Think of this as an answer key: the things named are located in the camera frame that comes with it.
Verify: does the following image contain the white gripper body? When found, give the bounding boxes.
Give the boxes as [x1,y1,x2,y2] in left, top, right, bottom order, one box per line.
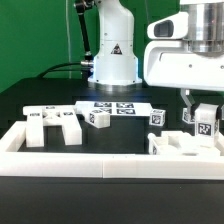
[143,11,224,91]

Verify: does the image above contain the white chair seat piece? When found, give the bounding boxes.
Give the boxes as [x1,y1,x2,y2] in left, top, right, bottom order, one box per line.
[148,131,224,157]

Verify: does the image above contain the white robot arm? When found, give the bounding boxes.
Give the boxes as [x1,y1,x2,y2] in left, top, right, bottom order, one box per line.
[88,0,224,94]

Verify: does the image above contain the white chair back piece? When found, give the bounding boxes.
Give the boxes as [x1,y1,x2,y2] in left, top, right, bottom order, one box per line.
[23,105,82,147]

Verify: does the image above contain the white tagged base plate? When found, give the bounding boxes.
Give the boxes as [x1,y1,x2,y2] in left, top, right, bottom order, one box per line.
[75,101,153,117]

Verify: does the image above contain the black cable on table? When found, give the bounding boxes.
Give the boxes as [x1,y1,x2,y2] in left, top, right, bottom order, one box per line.
[36,62,93,79]

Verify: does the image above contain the black hose behind robot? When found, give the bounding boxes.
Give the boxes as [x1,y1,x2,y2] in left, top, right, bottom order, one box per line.
[73,0,98,68]

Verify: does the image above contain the white U-shaped fence frame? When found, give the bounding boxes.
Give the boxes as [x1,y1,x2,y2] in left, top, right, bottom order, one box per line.
[0,121,224,180]

